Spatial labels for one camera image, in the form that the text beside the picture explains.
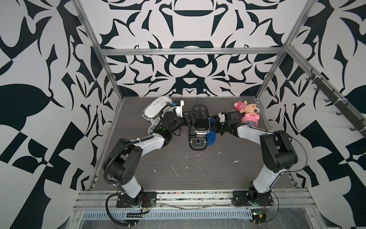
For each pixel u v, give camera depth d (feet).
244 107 3.47
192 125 2.44
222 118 2.91
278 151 1.61
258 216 2.32
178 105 2.44
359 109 1.80
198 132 2.45
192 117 2.44
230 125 2.49
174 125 2.32
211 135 3.10
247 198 2.42
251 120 3.16
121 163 1.51
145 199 2.39
